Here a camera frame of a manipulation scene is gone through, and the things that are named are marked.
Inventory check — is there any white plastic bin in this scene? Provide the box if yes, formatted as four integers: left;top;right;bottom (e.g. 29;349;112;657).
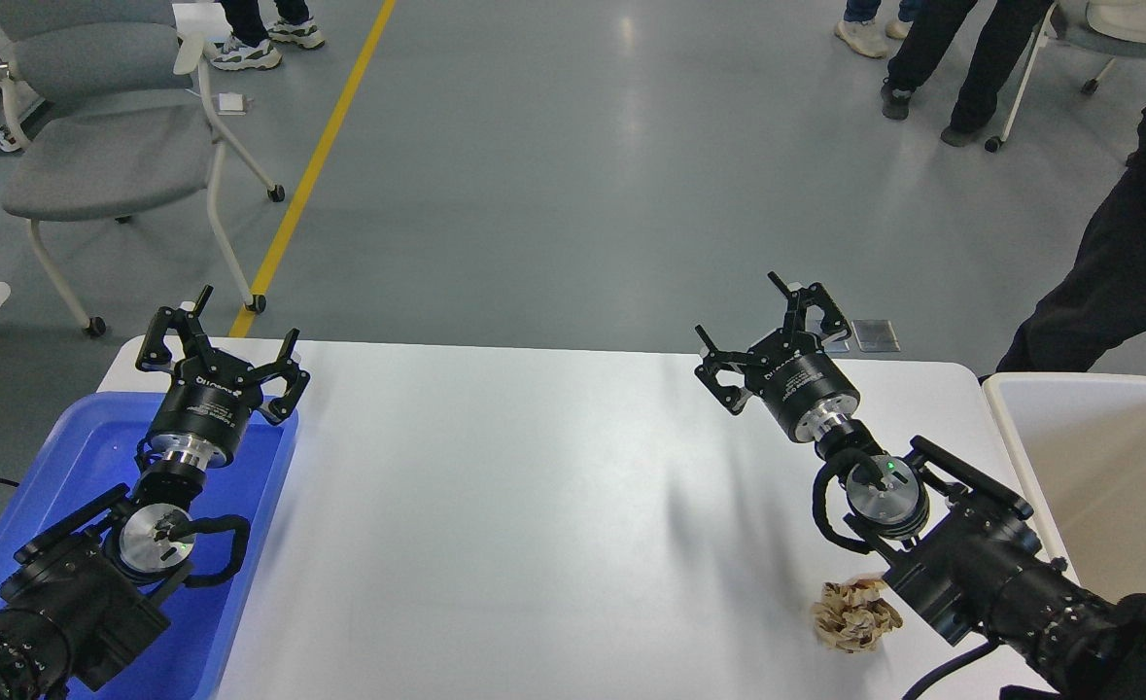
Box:
983;372;1146;601

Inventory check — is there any white power adapter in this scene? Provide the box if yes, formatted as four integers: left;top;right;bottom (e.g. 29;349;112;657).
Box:
214;92;249;116

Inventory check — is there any person in blue jeans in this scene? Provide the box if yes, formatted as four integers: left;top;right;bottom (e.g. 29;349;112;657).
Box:
833;1;926;58

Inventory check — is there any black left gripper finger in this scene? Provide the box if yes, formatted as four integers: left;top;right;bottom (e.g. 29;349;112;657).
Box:
134;285;214;373
245;329;311;425

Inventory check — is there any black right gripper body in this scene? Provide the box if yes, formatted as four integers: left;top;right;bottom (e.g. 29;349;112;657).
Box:
747;331;860;443

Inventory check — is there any brown paper ball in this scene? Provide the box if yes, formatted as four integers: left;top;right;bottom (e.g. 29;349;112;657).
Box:
810;575;903;654

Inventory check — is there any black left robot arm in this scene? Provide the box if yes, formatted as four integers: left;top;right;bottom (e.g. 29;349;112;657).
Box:
0;288;311;699

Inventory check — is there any blue plastic bin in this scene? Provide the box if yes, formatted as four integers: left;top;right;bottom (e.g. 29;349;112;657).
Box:
0;393;298;699

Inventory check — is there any grey office chair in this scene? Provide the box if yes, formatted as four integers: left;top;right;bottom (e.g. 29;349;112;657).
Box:
0;1;287;337

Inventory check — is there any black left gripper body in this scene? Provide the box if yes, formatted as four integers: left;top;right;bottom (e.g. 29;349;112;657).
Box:
149;351;262;469

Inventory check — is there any person in black clothes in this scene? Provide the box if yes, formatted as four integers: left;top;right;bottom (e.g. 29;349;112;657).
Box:
996;107;1146;372

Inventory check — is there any white chair at right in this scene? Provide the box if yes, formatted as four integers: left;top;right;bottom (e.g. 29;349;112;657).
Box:
983;1;1146;154

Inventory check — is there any metal floor plate right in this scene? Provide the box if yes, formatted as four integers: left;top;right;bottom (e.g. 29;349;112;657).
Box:
850;318;902;353

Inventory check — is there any person with white sneakers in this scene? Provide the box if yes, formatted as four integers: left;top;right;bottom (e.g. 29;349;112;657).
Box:
211;1;327;71

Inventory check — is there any person in black trousers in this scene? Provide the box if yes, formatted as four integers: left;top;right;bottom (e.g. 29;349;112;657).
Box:
880;0;1055;148

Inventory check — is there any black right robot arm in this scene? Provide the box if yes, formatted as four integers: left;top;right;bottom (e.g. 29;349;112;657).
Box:
694;276;1146;699

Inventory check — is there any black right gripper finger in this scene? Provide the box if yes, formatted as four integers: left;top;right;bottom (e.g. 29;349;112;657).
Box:
694;324;776;416
767;272;849;353

